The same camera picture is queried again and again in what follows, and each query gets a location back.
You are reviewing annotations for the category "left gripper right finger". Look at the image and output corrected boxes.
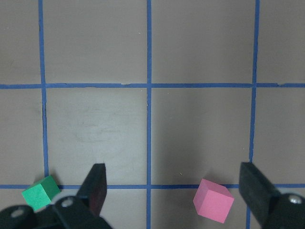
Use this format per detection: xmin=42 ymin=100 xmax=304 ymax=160
xmin=239 ymin=162 xmax=281 ymax=223

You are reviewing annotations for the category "pink cube near centre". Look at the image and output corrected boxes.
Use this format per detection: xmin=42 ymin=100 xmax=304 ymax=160
xmin=193 ymin=179 xmax=234 ymax=224

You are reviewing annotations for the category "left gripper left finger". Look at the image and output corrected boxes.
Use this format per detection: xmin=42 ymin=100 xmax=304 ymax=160
xmin=76 ymin=163 xmax=107 ymax=216

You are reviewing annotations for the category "green cube near base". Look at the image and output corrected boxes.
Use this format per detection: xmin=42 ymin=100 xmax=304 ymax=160
xmin=21 ymin=176 xmax=61 ymax=211

